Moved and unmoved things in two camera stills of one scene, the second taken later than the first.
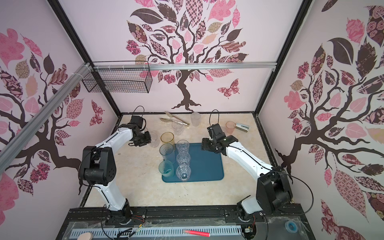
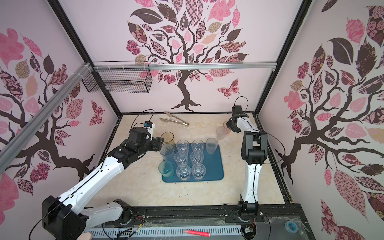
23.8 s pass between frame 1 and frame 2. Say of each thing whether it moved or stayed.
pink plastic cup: stayed
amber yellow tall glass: stayed
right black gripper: moved
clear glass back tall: moved
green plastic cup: stayed
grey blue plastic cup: stayed
